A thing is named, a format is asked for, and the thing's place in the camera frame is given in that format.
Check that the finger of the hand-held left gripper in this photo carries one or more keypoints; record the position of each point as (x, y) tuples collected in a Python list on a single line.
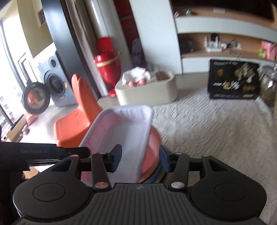
[(75, 151)]

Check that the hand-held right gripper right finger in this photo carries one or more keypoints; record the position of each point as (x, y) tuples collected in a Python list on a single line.
[(164, 159)]

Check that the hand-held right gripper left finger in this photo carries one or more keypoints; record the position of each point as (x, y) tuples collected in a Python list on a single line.
[(118, 154)]

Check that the white square tray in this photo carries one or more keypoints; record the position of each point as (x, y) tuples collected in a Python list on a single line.
[(129, 129)]

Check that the blue bowl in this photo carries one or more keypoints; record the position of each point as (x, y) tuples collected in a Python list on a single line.
[(158, 176)]

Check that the orange plastic chair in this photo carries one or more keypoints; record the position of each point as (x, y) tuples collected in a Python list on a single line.
[(73, 125)]

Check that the white lace tablecloth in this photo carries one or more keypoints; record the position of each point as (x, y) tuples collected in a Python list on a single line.
[(205, 134)]

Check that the grey washing machine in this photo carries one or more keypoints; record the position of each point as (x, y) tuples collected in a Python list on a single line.
[(62, 90)]

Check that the beige oval container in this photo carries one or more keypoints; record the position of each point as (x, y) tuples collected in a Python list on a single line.
[(147, 93)]

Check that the pink round object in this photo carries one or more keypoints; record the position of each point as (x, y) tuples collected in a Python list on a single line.
[(133, 84), (143, 82)]

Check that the crumpled white tissue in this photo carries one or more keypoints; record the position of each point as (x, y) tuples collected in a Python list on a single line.
[(136, 72)]

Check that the purple skateboard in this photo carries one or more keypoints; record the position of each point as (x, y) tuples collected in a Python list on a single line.
[(137, 52)]

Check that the black printed box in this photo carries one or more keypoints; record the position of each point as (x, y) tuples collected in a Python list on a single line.
[(229, 73)]

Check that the small dark green object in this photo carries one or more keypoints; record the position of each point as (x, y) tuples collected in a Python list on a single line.
[(187, 45)]

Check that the red stacked boxes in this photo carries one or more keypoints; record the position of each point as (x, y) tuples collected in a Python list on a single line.
[(127, 26)]

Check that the white power strip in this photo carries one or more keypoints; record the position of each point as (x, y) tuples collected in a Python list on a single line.
[(232, 45)]

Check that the white standing air conditioner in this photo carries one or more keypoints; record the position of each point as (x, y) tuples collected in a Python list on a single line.
[(103, 21)]

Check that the white and wood shelf unit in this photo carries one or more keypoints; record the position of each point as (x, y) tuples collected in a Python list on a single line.
[(194, 24)]

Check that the small green toy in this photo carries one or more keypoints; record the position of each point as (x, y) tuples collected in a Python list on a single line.
[(262, 53)]

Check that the framed wall picture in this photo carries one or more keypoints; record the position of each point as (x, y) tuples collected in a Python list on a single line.
[(41, 18)]

